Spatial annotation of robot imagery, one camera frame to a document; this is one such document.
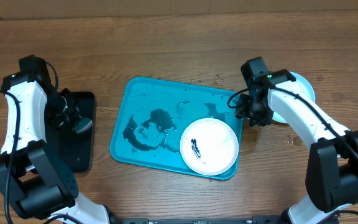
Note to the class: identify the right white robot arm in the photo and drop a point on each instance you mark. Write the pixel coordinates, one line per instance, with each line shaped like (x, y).
(332, 174)

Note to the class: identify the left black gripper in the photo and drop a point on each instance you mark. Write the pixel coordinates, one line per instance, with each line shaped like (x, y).
(60, 121)

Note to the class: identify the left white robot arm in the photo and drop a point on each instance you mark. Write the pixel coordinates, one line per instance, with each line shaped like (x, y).
(34, 181)

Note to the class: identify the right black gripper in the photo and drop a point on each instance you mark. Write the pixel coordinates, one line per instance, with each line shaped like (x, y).
(243, 112)

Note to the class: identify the black rectangular water tray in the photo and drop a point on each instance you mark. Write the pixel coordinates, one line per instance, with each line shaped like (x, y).
(75, 149)

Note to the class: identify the teal plastic serving tray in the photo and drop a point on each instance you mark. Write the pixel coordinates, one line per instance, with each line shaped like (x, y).
(153, 116)

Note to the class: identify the white plate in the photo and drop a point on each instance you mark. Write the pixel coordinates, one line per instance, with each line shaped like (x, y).
(209, 146)

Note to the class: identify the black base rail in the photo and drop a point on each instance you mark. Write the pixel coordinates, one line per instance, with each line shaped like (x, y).
(197, 221)

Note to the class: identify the light blue plate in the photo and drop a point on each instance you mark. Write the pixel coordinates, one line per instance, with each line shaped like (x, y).
(307, 89)

